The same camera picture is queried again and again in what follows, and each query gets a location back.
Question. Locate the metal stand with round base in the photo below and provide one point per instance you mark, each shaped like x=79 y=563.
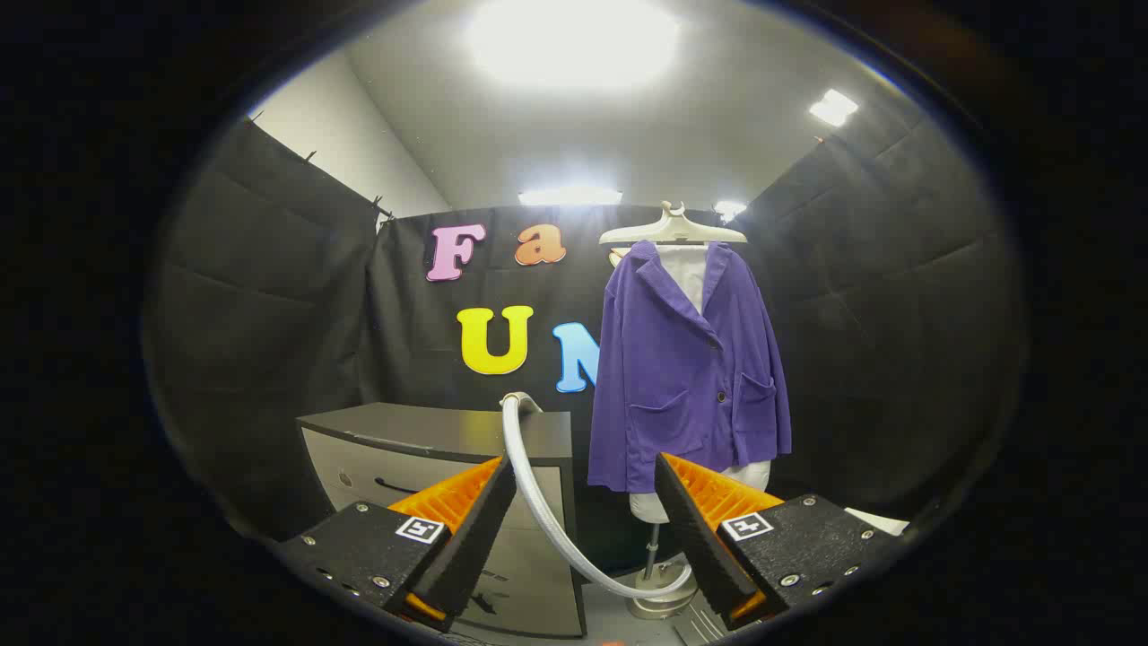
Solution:
x=659 y=603

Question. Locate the grey drawer cabinet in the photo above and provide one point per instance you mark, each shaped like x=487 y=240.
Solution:
x=377 y=467

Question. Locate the small square ceiling light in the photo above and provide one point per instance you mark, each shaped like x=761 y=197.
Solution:
x=834 y=108

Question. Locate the large ceiling light panel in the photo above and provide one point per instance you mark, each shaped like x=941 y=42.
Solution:
x=574 y=40

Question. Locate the long ceiling light strip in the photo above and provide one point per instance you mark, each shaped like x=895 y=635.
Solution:
x=569 y=196

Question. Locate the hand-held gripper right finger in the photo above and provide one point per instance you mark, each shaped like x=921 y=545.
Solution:
x=695 y=538

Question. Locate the white flat board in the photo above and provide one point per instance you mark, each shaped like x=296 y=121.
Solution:
x=879 y=520

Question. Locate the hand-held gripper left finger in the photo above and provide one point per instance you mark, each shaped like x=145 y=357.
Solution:
x=475 y=538

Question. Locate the black backdrop cloth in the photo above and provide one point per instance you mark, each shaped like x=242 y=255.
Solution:
x=897 y=314

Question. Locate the white torso form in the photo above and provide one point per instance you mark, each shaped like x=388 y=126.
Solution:
x=686 y=269

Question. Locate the white plastic clothes hanger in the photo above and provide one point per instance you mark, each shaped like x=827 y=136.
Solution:
x=673 y=231

